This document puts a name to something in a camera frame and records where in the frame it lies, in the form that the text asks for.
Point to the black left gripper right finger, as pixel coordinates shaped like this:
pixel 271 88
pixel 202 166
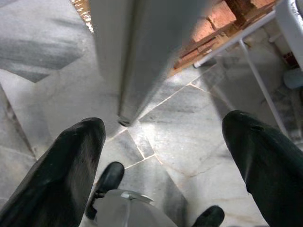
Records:
pixel 272 170

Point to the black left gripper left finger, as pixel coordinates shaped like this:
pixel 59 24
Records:
pixel 52 179

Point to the black robot left foot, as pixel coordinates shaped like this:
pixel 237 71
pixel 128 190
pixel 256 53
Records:
pixel 110 177

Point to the black robot foot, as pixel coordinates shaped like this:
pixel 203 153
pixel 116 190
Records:
pixel 209 217
pixel 110 177

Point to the black robot right foot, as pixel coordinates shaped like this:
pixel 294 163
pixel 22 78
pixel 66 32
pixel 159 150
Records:
pixel 209 217

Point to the pale blue container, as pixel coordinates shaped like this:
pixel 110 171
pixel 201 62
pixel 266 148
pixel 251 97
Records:
pixel 293 79

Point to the white metal rack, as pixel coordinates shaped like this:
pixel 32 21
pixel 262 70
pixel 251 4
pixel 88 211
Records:
pixel 251 56

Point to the white appliance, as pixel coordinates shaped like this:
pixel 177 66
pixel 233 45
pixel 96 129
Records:
pixel 292 26

